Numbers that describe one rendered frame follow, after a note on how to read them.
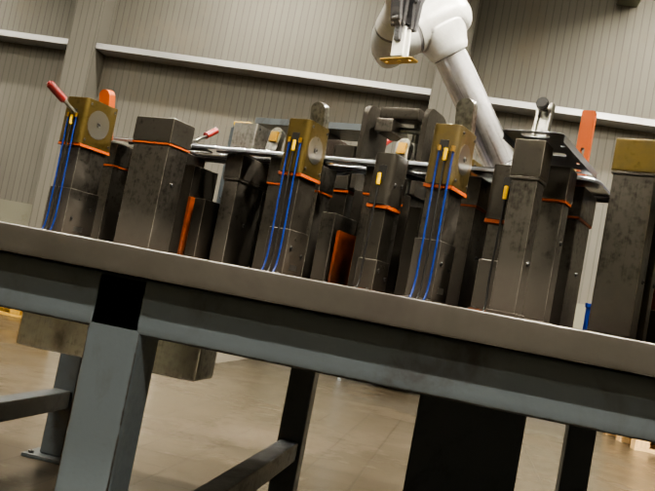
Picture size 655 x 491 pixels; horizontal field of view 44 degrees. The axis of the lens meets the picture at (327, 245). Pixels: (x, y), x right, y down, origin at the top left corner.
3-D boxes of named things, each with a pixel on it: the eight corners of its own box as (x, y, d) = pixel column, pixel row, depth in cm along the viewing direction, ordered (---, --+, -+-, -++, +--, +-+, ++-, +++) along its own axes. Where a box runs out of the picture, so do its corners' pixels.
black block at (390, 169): (340, 293, 160) (367, 148, 162) (363, 297, 169) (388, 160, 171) (364, 297, 158) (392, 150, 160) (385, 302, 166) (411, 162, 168)
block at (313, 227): (286, 283, 192) (309, 163, 194) (301, 285, 198) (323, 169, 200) (300, 285, 190) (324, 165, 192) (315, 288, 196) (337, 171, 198)
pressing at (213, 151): (73, 134, 220) (75, 129, 220) (131, 155, 239) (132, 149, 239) (597, 180, 151) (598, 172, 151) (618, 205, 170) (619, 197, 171)
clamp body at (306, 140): (247, 276, 170) (279, 113, 172) (277, 282, 180) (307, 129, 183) (273, 281, 167) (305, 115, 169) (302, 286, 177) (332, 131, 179)
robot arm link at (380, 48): (364, 18, 234) (404, -1, 237) (358, 52, 252) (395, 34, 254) (388, 53, 231) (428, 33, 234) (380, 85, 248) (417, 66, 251)
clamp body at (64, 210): (25, 235, 201) (57, 92, 203) (68, 244, 213) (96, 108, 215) (50, 240, 197) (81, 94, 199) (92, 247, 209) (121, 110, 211)
